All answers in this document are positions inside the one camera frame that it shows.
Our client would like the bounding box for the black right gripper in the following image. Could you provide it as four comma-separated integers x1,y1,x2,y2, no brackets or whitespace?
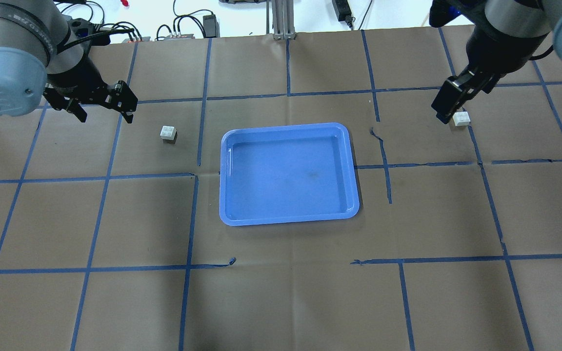
431,67,503,124

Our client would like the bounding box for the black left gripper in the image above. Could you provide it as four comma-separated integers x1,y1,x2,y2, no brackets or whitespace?
43,68,139,124

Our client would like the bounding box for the white block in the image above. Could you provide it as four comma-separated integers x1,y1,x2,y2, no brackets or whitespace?
159,126,178,144
452,111,471,127

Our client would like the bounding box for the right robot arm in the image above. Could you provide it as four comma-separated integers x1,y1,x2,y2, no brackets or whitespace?
429,0,562,124

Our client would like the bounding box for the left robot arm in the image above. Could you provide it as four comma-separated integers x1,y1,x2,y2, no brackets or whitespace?
0,0,138,123

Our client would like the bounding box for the blue plastic tray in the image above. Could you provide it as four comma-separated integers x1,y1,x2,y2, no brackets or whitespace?
219,122,361,226

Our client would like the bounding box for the black power adapter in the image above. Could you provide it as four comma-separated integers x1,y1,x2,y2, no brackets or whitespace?
202,14,220,38

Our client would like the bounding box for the aluminium frame post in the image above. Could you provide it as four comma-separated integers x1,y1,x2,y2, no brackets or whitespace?
266,0,297,40

